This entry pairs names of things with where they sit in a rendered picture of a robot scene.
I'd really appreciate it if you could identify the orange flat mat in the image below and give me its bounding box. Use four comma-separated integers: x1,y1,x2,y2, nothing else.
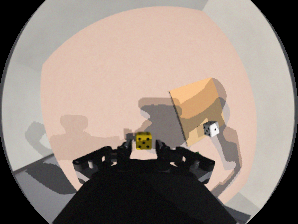
169,77,225,147

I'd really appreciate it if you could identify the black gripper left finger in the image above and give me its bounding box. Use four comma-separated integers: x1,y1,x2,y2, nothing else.
72,139,134,184

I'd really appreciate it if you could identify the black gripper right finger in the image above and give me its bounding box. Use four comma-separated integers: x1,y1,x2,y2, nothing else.
153,139,215,184

